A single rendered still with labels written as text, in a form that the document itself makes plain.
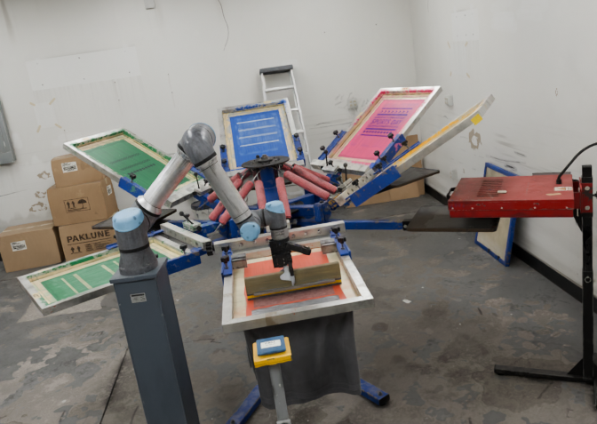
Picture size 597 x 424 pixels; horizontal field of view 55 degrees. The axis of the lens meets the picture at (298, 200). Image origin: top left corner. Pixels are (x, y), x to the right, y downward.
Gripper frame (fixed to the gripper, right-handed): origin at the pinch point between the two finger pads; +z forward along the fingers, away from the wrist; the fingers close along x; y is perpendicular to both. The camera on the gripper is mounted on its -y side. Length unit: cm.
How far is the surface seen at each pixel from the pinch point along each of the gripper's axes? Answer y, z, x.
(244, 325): 22.0, 3.1, 27.0
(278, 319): 9.1, 3.4, 26.9
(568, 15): -201, -87, -124
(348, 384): -14.2, 43.8, 15.5
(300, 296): -1.5, 5.0, 5.7
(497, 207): -105, -4, -31
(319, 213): -24, -1, -94
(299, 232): -9, -4, -55
